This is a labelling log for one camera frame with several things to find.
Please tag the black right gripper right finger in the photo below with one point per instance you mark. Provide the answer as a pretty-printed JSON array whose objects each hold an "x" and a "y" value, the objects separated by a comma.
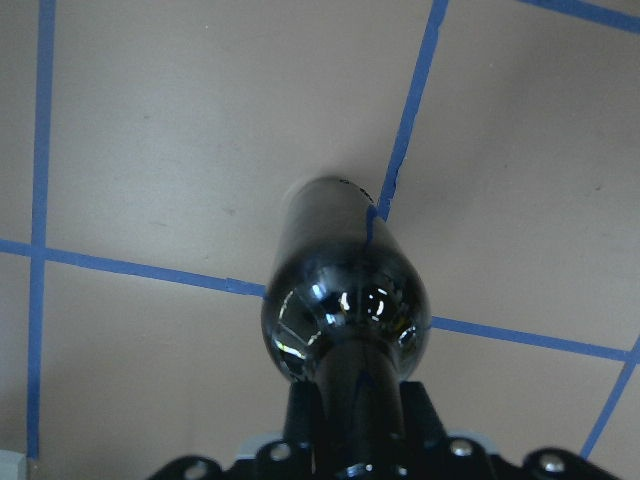
[{"x": 435, "y": 454}]

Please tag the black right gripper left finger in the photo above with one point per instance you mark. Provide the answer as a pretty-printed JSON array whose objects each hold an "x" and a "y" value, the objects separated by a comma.
[{"x": 289, "y": 456}]

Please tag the dark glass wine bottle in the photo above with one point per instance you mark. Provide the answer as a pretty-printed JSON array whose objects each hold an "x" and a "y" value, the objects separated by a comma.
[{"x": 346, "y": 311}]

